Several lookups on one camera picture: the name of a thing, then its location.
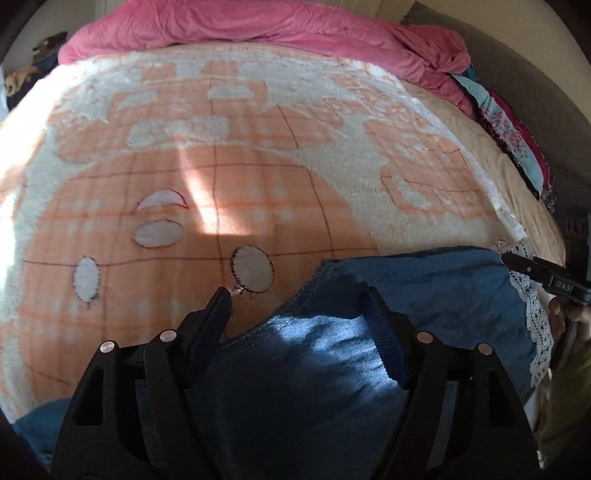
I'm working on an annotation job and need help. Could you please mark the blue denim pants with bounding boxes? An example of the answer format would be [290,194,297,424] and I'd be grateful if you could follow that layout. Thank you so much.
[14,247,539,480]

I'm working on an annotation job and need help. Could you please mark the pile of dark clothes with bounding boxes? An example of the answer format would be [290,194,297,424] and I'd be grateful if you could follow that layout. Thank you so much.
[31,30,70,72]

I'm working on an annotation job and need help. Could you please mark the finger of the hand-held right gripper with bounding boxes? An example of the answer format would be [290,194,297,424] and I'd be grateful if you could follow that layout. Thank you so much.
[501,250,555,287]

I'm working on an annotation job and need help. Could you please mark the green cloth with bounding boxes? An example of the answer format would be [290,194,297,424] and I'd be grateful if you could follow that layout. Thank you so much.
[538,339,591,462]

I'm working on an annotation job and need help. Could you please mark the orange and white plush blanket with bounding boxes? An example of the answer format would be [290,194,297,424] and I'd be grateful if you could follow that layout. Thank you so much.
[0,44,532,416]

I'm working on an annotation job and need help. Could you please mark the beige lace-trimmed bed sheet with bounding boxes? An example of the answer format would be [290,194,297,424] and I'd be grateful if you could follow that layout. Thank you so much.
[402,78,568,393]

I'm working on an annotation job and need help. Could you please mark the beige fluffy cloth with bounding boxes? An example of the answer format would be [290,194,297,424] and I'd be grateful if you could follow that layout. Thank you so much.
[4,65,38,95]

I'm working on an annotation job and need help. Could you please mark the grey padded headboard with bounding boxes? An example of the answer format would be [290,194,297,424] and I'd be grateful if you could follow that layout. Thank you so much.
[402,0,591,222]

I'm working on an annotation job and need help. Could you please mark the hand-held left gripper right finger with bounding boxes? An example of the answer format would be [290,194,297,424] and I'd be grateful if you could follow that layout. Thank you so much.
[362,285,542,480]

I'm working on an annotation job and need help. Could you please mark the floral patterned cloth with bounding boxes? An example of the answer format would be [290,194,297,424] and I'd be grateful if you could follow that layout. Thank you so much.
[455,74,557,199]

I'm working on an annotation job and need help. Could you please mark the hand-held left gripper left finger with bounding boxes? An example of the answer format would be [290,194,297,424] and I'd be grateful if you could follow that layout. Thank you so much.
[50,286,232,480]

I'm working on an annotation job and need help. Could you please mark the person's right hand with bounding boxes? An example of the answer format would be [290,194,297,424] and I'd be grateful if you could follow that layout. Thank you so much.
[549,294,591,344]

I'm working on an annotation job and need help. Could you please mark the pink duvet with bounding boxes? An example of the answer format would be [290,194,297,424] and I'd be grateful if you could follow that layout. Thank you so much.
[58,0,476,116]

